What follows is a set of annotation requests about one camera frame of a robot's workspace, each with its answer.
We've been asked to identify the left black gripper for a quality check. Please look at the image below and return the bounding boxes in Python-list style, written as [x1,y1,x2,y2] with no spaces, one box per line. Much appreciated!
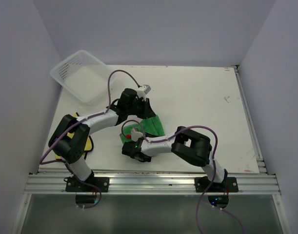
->
[127,97,156,119]

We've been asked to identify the green microfiber towel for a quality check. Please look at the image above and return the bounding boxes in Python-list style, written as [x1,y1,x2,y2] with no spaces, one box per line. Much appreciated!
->
[119,115,165,144]

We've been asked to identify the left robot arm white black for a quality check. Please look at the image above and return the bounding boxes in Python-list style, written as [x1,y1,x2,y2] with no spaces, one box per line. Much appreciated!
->
[48,85,156,192]

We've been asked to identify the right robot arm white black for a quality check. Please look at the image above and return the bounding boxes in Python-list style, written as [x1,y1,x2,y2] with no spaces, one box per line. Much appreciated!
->
[122,125,228,192]

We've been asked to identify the yellow microfiber towel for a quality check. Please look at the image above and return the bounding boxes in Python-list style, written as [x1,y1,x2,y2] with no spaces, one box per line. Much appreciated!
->
[54,112,94,160]

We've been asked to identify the white plastic basket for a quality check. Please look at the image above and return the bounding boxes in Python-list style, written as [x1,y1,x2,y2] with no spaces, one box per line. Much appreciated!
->
[50,50,113,104]

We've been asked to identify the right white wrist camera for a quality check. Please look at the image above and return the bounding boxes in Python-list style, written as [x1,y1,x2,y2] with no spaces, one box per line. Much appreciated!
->
[126,128,143,142]

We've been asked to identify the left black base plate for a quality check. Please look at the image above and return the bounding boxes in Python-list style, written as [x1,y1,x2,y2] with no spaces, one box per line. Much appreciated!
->
[63,176,110,193]

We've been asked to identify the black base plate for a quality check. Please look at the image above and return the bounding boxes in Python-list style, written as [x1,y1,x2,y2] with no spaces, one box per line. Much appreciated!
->
[63,176,110,193]
[194,176,239,193]

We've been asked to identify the aluminium mounting rail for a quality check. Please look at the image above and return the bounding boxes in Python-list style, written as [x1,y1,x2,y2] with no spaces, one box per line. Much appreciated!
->
[24,169,280,195]

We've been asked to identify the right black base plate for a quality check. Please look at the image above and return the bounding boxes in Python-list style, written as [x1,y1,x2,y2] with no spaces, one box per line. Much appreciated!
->
[194,176,239,193]

